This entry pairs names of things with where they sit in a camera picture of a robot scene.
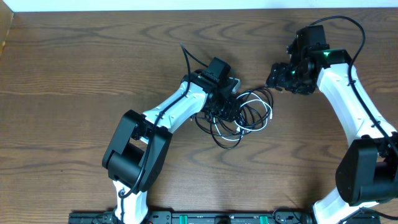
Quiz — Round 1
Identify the white USB cable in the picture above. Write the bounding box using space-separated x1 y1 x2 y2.
213 91 274 142

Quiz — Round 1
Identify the black USB cable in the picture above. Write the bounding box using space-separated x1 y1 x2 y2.
194 86 274 150

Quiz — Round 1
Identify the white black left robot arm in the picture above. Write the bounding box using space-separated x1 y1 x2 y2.
102 73 241 223

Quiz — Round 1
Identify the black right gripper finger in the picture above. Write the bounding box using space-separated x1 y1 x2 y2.
269 62 288 78
266 76 282 91

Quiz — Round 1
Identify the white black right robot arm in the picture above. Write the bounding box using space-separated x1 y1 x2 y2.
266 49 397 223

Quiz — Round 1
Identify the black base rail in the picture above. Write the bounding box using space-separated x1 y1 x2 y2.
68 207 383 224

